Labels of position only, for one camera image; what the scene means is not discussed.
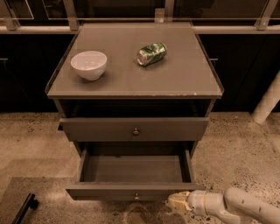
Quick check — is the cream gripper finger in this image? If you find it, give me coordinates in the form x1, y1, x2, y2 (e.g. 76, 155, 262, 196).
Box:
168, 195, 176, 208

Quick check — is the grey drawer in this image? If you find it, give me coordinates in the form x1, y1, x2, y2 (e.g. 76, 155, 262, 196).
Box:
66, 142, 203, 201
59, 117, 209, 142

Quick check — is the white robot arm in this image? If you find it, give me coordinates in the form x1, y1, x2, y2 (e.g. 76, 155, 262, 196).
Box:
168, 74, 280, 224

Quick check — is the grey top drawer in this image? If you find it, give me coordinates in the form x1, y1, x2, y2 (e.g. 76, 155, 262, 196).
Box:
59, 117, 209, 142

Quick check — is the grey drawer cabinet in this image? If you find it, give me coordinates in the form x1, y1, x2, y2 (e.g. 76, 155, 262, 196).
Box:
45, 22, 225, 158

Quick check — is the round floor drain cover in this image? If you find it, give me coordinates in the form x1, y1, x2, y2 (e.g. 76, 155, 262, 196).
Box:
123, 203, 153, 224

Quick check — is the black floor bar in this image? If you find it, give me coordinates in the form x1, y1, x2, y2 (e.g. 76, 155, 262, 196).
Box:
11, 193, 39, 224

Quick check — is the crushed green soda can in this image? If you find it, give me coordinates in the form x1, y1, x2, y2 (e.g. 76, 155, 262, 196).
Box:
136, 43, 167, 67

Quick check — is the white ceramic bowl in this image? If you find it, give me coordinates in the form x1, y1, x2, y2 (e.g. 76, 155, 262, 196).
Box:
71, 51, 108, 81

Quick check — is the metal railing frame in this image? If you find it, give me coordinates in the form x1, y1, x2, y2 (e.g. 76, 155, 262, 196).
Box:
0, 0, 280, 34

